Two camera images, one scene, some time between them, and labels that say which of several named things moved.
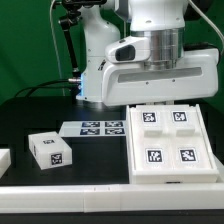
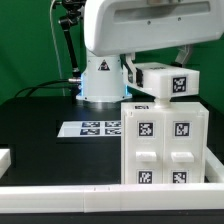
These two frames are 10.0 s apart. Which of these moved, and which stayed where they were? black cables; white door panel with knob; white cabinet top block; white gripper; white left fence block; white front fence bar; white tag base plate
Moved: white cabinet top block; white gripper; white door panel with knob
Stayed: white left fence block; black cables; white front fence bar; white tag base plate
